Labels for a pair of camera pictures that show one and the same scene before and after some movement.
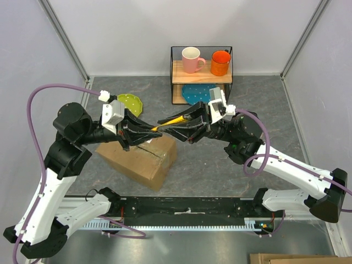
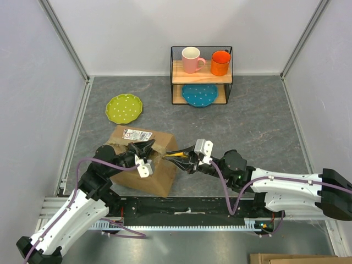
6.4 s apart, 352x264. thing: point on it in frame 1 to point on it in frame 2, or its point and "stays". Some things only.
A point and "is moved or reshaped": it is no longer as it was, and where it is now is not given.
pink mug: [192, 61] stays
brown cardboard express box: [146, 163] is moved or reshaped
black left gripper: [124, 132] to [142, 148]
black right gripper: [193, 133] to [190, 164]
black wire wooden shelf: [204, 76] stays
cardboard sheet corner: [277, 258] stays
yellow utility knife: [180, 119] to [180, 154]
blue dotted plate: [194, 93] stays
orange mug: [220, 62] stays
